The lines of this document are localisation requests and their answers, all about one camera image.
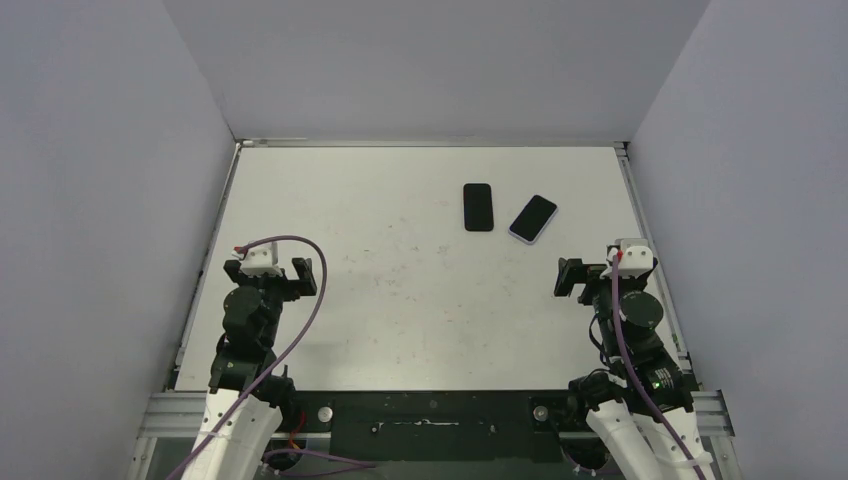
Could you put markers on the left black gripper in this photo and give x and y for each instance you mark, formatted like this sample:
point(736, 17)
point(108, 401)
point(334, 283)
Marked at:
point(304, 285)

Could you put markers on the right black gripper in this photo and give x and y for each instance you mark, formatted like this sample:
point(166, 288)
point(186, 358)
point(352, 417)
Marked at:
point(589, 279)

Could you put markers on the lavender phone case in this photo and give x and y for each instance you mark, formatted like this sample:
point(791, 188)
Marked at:
point(548, 225)

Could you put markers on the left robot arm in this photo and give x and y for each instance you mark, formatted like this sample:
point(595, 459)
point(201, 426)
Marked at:
point(246, 402)

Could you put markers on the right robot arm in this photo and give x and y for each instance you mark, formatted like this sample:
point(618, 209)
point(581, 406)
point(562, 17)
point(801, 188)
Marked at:
point(637, 402)

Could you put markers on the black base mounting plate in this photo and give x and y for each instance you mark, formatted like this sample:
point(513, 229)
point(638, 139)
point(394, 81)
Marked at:
point(542, 426)

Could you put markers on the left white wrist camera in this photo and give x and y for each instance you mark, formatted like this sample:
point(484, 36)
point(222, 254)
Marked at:
point(261, 260)

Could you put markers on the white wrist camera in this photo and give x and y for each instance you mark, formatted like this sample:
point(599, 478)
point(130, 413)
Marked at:
point(261, 260)
point(635, 258)

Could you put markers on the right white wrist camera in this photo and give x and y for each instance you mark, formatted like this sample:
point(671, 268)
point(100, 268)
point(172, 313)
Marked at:
point(635, 258)

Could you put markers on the aluminium frame rail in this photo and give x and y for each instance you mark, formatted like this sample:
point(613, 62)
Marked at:
point(172, 419)

